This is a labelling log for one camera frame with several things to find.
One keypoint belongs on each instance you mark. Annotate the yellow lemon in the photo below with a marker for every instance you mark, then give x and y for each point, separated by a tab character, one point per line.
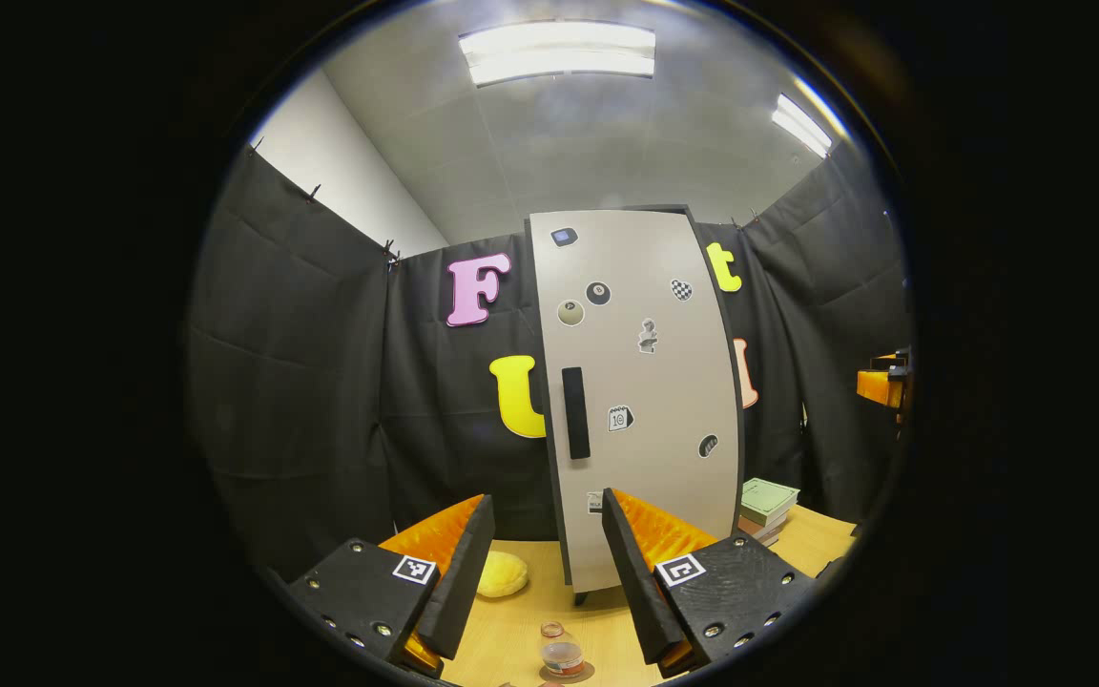
502	575

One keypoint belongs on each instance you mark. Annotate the brown book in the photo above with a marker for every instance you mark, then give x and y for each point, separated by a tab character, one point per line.
757	528

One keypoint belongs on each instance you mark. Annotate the dark grey cabinet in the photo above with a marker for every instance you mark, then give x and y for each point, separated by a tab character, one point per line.
580	598

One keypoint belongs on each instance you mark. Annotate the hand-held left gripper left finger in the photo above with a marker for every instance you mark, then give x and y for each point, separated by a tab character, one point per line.
459	582

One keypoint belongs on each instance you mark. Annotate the green book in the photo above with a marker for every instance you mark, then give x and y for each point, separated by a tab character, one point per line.
769	498

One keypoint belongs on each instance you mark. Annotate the black backdrop cloth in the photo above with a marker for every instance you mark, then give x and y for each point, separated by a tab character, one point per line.
311	401

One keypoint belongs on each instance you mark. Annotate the grey cabinet door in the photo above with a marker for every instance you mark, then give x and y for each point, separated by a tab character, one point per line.
645	458

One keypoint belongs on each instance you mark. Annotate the narrow ceiling light panel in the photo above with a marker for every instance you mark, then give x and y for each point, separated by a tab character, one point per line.
802	124

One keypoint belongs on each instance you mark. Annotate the clear bottle with red drink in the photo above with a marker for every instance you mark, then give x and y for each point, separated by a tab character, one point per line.
561	654

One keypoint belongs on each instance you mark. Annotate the white book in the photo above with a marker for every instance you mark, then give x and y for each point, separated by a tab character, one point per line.
767	539

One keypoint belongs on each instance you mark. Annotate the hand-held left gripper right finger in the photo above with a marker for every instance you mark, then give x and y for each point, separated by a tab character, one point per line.
638	582

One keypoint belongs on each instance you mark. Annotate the black cloth clip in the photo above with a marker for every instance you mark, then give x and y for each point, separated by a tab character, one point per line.
391	255
254	145
311	193

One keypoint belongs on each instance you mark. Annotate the large ceiling light panel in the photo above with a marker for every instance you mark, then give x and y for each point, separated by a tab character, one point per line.
557	52

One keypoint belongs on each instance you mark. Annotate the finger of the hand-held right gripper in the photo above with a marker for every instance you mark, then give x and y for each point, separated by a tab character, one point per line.
881	386

